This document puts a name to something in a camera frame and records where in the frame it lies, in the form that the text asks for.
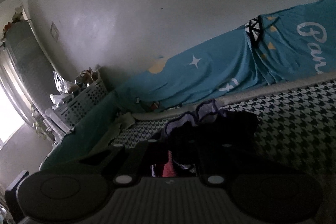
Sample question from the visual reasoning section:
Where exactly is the dark purple garment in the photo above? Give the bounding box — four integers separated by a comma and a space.
151, 100, 259, 178

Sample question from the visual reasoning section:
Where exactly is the teal padded headboard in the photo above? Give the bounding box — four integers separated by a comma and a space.
39, 92, 119, 171

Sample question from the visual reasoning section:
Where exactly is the houndstooth bed sheet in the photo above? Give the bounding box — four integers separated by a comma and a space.
113, 80, 335, 173

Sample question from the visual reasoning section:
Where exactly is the green potted plant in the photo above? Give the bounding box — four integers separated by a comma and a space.
31, 105, 55, 144

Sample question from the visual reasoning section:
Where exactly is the grey perforated plastic basket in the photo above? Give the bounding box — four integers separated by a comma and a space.
54, 70, 108, 132

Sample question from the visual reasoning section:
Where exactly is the white plastic bag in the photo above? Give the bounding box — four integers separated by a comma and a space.
50, 71, 79, 110

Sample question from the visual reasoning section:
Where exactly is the grey window curtain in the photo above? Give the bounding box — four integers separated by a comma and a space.
1, 20, 57, 127

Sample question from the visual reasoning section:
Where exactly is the teal star pattern blanket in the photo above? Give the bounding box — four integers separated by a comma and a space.
115, 0, 335, 113

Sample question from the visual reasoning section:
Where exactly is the wall switch plate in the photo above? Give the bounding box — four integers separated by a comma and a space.
50, 22, 59, 42

